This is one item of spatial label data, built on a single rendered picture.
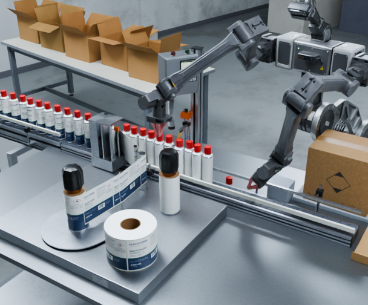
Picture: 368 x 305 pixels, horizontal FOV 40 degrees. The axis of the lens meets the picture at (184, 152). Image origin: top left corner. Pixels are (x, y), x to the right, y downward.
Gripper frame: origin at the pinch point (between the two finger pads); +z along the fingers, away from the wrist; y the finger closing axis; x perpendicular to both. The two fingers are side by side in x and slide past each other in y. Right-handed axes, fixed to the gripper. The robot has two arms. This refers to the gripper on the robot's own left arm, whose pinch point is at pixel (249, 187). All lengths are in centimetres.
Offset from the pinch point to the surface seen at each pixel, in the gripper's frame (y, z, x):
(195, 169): 2.6, 15.4, -22.7
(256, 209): 5.5, 1.2, 9.6
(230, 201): 4.7, 10.5, -0.5
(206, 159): 1.9, 6.5, -22.6
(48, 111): -1, 71, -103
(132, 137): 2, 33, -56
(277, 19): -623, 196, -139
